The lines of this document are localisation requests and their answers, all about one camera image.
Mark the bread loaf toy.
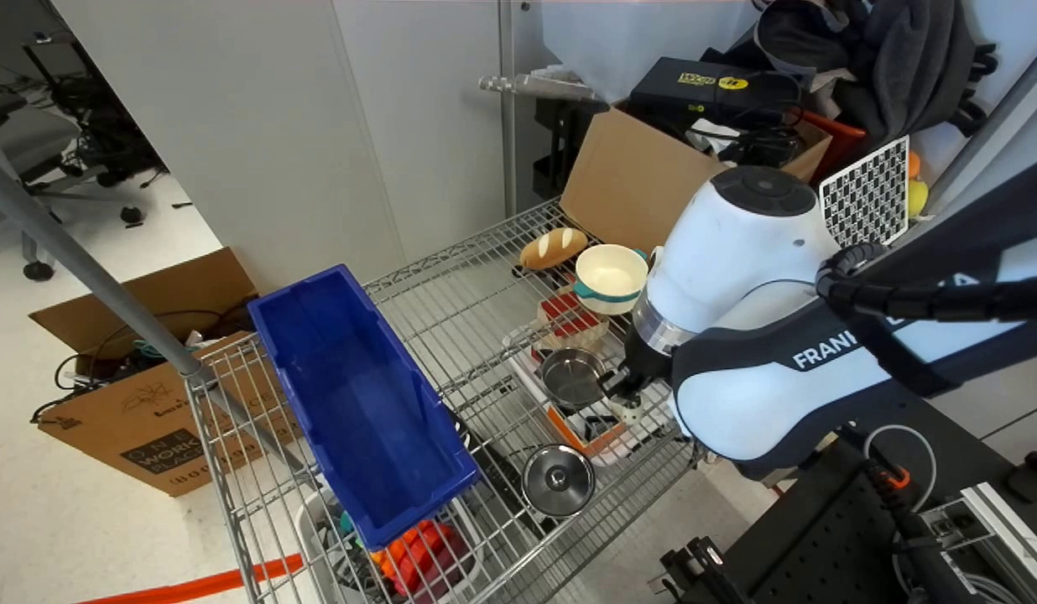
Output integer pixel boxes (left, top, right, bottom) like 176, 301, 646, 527
520, 227, 586, 271

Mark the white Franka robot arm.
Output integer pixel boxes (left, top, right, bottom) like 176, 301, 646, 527
616, 161, 1037, 478

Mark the orange red object in basket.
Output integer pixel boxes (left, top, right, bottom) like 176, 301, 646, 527
371, 522, 468, 598

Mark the cream bowl with teal band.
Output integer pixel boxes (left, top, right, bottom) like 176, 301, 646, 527
574, 245, 649, 316

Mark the red and white toy box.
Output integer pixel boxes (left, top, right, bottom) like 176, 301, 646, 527
538, 292, 608, 349

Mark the black office chair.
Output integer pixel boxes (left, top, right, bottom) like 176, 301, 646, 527
0, 31, 168, 287

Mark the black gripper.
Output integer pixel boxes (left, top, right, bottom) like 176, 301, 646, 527
616, 336, 670, 397

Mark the orange tape strip on floor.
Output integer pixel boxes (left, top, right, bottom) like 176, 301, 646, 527
81, 554, 305, 604

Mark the cardboard box on floor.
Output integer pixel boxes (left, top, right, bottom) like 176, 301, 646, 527
33, 249, 299, 496

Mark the black box with yellow logo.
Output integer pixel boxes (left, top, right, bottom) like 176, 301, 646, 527
632, 57, 802, 114

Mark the large open cardboard box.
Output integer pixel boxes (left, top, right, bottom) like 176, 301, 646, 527
561, 112, 835, 259

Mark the blue plastic bin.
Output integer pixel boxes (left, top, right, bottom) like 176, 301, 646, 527
248, 267, 478, 550

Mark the grey metal pole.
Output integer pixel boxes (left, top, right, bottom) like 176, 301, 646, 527
0, 159, 212, 384

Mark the white tray with orange edge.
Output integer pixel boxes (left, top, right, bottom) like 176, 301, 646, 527
512, 345, 668, 468

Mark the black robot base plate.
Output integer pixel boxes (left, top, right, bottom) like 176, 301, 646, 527
655, 412, 1037, 604

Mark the small metal pot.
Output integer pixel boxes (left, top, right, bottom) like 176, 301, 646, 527
540, 349, 606, 412

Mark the wire shelf rack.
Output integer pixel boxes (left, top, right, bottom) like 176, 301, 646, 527
188, 204, 687, 604

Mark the round metal pot lid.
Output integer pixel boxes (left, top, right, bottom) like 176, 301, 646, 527
520, 444, 597, 518

